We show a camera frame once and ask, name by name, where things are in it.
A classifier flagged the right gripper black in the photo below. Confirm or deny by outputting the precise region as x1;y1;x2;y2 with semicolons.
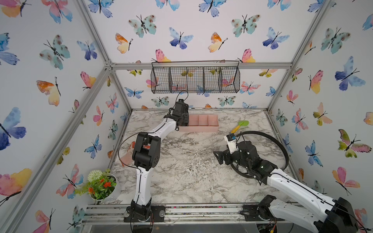
213;143;251;173

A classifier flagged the black belt coil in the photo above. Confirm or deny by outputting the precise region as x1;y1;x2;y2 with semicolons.
235;131;290;182

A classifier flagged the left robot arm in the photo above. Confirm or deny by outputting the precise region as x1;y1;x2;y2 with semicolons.
124;99;189;223

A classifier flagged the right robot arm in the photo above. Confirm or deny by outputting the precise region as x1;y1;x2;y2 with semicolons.
213;141;368;233

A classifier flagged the pink compartment storage tray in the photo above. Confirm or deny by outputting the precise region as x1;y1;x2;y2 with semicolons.
179;114;219;133

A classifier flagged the green yellow toy shovel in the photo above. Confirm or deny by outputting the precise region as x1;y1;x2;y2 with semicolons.
231;120;249;134

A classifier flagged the potted artificial flower plant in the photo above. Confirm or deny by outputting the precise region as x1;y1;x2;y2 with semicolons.
75;169;121;203

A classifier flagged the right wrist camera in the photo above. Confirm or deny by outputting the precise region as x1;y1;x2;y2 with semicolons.
224;134;239;154

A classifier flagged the black wire wall basket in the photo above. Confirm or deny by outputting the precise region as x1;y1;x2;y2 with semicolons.
148;60;241;95

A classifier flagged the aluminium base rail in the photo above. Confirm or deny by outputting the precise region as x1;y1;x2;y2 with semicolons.
81;203;327;225

